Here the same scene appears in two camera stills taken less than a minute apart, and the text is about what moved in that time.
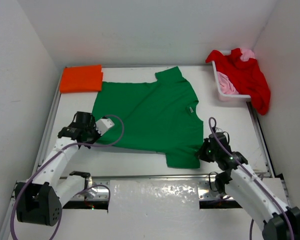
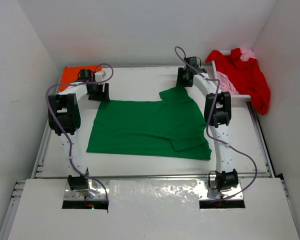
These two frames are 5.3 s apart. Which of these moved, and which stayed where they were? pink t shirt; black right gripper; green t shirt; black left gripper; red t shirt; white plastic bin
Moved: green t shirt; black left gripper; black right gripper
Stayed: pink t shirt; red t shirt; white plastic bin
